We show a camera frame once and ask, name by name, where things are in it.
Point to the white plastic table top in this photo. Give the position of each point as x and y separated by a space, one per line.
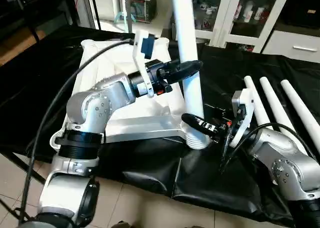
120 123

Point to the dark storage box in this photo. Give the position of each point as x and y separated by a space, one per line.
144 7

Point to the white drawer unit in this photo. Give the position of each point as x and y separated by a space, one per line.
295 46

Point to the black metal bench leg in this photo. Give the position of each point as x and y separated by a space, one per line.
22 167

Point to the black box yellow label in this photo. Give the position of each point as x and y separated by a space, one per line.
305 7

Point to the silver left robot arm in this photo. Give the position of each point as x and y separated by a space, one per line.
95 112

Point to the white plastic table leg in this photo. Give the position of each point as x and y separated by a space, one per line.
302 107
275 107
192 97
255 97

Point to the white glass-door cabinet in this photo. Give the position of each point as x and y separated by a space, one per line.
240 12

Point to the light blue metal frame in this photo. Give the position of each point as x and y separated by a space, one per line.
125 5

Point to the black metal shelf rack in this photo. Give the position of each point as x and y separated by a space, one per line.
30 7

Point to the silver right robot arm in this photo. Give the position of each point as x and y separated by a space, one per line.
285 163

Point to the black mat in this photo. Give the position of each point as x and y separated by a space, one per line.
235 77

